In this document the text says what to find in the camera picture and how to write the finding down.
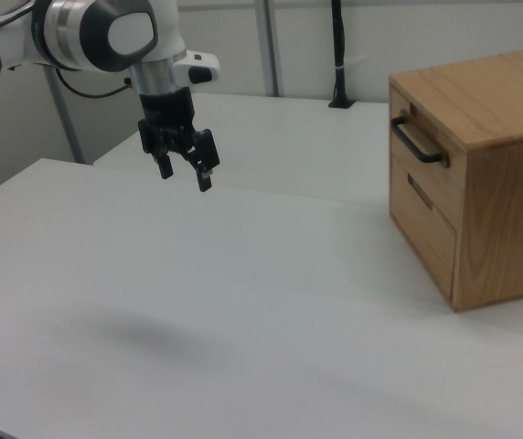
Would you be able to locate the thin grey metal frame post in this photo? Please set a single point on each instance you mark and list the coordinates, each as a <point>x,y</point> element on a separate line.
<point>67,123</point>

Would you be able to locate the white tie on pole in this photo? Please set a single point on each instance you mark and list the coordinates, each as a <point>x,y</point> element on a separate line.
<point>340,67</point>

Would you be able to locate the wooden drawer with slot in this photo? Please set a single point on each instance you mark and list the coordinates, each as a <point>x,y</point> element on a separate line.
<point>426,233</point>

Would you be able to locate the black camera pole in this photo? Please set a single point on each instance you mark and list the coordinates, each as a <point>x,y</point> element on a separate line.
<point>339,46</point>

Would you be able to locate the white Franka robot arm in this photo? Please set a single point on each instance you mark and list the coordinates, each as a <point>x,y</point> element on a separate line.
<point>83,32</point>

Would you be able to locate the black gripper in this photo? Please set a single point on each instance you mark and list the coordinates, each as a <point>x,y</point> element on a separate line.
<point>166,110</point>

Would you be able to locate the wooden drawer cabinet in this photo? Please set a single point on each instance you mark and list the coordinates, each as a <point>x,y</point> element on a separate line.
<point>508,151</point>

